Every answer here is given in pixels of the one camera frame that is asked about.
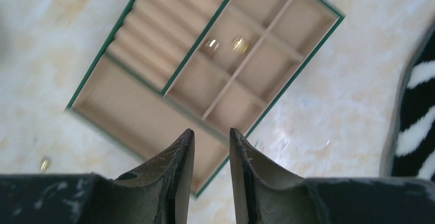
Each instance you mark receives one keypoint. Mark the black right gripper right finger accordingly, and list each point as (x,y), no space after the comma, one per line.
(265,192)

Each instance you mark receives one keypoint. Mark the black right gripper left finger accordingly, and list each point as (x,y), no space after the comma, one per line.
(156,191)

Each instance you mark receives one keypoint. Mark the gold stud earring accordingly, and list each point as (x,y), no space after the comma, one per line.
(45,164)

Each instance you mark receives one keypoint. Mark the zebra print cloth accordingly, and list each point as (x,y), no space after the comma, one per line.
(409,148)

